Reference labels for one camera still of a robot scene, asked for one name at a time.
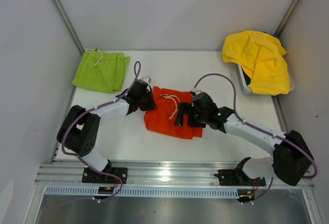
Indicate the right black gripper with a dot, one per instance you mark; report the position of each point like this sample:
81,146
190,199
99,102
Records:
187,108

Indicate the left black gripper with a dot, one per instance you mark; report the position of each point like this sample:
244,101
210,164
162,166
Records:
151,105

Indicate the orange shorts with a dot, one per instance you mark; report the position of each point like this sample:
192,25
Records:
161,120

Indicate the lime green shorts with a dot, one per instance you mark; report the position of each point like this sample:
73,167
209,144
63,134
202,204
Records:
101,71

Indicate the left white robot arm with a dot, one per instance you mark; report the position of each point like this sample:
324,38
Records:
78,133

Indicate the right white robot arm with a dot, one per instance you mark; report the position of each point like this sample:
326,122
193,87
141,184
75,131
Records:
289,157

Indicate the yellow shorts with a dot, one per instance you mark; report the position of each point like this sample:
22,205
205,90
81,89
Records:
261,57

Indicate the white plastic bin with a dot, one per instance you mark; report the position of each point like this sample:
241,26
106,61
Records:
245,80

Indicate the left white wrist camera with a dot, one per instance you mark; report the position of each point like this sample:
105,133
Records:
147,79

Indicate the aluminium mounting rail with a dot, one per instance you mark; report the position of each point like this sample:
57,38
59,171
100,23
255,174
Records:
148,174

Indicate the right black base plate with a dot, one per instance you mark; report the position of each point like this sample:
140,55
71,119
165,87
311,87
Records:
228,177

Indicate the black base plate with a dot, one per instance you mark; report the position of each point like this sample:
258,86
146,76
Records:
228,177
90,176

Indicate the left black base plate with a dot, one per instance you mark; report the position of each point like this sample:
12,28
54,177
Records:
90,176

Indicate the white slotted cable duct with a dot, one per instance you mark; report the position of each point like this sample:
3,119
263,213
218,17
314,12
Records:
138,191

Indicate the left aluminium corner post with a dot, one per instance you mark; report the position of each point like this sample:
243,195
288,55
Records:
68,25

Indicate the aluminium corner post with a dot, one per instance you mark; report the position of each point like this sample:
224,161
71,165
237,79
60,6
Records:
292,8
68,25

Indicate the right aluminium corner post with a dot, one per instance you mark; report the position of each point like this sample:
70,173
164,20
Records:
292,8

